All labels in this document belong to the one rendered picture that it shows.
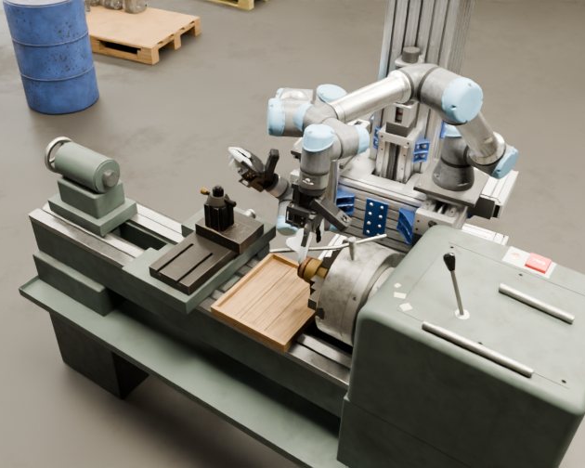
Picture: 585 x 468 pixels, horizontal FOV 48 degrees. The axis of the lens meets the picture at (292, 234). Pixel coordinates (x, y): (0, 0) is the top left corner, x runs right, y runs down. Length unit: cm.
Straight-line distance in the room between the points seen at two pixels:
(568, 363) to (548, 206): 292
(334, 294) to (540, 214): 277
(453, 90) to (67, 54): 380
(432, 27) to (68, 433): 222
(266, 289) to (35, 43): 337
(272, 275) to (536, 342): 100
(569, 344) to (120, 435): 197
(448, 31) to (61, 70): 351
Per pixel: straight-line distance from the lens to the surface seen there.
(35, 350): 348
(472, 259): 194
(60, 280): 286
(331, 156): 162
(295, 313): 222
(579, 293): 194
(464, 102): 189
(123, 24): 664
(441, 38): 239
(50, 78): 532
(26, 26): 521
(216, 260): 229
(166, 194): 435
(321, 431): 234
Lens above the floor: 246
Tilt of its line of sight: 38 degrees down
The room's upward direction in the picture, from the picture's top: 2 degrees clockwise
